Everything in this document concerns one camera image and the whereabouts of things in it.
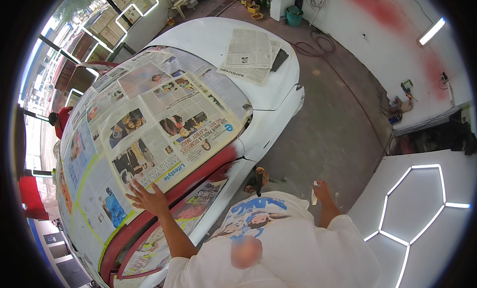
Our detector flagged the person's left hand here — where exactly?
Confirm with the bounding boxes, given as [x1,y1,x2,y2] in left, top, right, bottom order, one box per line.
[125,178,170,218]

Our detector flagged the heap of tools and cans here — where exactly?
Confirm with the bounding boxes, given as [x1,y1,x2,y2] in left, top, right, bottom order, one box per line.
[387,79,419,125]

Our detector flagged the newspaper masking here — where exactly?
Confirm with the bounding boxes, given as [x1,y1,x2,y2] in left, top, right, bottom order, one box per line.
[56,46,254,266]
[122,179,229,277]

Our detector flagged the newspaper masking on side window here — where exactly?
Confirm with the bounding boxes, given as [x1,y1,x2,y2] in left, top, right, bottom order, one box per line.
[122,179,229,277]

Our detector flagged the loose newspaper sheets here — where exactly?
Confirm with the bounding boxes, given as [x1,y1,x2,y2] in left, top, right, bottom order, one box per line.
[217,28,283,86]

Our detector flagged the person's legs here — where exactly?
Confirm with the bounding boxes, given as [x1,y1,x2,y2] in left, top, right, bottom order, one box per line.
[244,167,287,198]

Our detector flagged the dark red air hose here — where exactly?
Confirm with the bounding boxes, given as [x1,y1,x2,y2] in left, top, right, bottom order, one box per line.
[289,29,392,154]

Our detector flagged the white plastic chair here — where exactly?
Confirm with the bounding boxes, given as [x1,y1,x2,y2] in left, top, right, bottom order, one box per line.
[169,0,199,20]

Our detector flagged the person's right hand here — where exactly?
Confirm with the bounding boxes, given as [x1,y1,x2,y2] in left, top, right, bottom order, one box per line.
[312,180,333,204]

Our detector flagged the white and red car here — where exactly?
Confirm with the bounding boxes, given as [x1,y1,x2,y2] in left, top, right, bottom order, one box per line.
[52,16,305,288]

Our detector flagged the yellow plastic crates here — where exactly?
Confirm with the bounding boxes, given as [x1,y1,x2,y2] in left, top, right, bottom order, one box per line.
[240,0,264,21]

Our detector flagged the white tube wall light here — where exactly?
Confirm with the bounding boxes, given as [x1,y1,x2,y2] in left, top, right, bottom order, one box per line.
[417,17,446,46]

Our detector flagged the teal plastic bucket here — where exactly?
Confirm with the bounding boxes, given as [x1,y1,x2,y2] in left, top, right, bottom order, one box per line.
[285,5,304,27]

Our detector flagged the floor drain grate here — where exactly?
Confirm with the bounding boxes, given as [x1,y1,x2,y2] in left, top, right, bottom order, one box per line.
[206,0,238,18]

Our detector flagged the black sanding sheet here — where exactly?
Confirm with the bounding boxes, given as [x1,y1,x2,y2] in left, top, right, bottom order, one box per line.
[270,48,290,73]

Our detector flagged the person's body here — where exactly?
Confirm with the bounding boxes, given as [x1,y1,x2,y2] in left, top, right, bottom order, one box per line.
[163,191,381,288]

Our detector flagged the hexagonal LED light strips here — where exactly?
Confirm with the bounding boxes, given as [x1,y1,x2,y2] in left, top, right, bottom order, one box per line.
[363,163,472,288]

